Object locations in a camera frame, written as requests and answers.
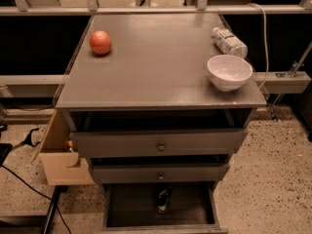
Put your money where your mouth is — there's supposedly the orange round fruit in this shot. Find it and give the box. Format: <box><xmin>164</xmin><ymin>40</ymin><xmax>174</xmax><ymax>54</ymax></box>
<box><xmin>89</xmin><ymin>30</ymin><xmax>112</xmax><ymax>55</ymax></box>

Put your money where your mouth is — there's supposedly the grey top drawer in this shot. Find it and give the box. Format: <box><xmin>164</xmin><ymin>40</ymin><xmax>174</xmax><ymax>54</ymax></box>
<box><xmin>70</xmin><ymin>129</ymin><xmax>248</xmax><ymax>158</ymax></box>

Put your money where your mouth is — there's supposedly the light wooden side box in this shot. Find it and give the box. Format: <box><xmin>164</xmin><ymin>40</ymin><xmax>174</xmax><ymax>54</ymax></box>
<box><xmin>37</xmin><ymin>111</ymin><xmax>94</xmax><ymax>185</ymax></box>

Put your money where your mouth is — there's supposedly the metal frame rail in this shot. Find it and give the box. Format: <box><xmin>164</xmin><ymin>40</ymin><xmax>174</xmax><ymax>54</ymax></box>
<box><xmin>0</xmin><ymin>5</ymin><xmax>312</xmax><ymax>16</ymax></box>

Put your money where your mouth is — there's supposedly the grey bottom drawer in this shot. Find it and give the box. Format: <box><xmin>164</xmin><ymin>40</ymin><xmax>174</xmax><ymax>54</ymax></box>
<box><xmin>97</xmin><ymin>182</ymin><xmax>228</xmax><ymax>234</ymax></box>

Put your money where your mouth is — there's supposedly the grey drawer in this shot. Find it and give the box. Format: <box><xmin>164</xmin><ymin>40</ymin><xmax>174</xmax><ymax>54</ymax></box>
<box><xmin>70</xmin><ymin>129</ymin><xmax>248</xmax><ymax>158</ymax></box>
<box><xmin>93</xmin><ymin>163</ymin><xmax>229</xmax><ymax>184</ymax></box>
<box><xmin>97</xmin><ymin>182</ymin><xmax>228</xmax><ymax>234</ymax></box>

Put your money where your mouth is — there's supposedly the black clamp tool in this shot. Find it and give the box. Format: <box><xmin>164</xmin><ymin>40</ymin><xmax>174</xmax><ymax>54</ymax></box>
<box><xmin>13</xmin><ymin>128</ymin><xmax>39</xmax><ymax>150</ymax></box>

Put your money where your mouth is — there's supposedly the grey wooden drawer cabinet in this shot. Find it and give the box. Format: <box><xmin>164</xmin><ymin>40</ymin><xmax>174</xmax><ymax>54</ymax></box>
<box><xmin>56</xmin><ymin>13</ymin><xmax>268</xmax><ymax>234</ymax></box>

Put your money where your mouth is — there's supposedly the clear plastic water bottle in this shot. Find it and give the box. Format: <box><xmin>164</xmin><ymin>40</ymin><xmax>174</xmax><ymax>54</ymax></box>
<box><xmin>213</xmin><ymin>27</ymin><xmax>248</xmax><ymax>59</ymax></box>

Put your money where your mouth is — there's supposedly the white ceramic bowl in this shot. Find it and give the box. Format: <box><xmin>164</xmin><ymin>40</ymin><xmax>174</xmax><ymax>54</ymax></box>
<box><xmin>207</xmin><ymin>55</ymin><xmax>253</xmax><ymax>92</ymax></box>

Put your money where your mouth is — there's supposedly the black floor cable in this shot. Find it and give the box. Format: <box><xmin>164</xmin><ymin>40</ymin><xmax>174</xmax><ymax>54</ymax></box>
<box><xmin>0</xmin><ymin>164</ymin><xmax>73</xmax><ymax>234</ymax></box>

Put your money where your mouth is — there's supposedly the white cable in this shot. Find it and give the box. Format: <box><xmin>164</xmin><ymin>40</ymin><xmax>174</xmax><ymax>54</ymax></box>
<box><xmin>247</xmin><ymin>2</ymin><xmax>271</xmax><ymax>90</ymax></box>

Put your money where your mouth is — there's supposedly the grey middle drawer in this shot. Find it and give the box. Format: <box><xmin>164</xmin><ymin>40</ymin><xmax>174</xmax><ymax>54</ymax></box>
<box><xmin>93</xmin><ymin>163</ymin><xmax>229</xmax><ymax>184</ymax></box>

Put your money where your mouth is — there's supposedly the black floor stand bar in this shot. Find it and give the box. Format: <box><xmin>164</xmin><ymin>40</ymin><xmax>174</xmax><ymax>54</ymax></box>
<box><xmin>40</xmin><ymin>185</ymin><xmax>67</xmax><ymax>234</ymax></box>

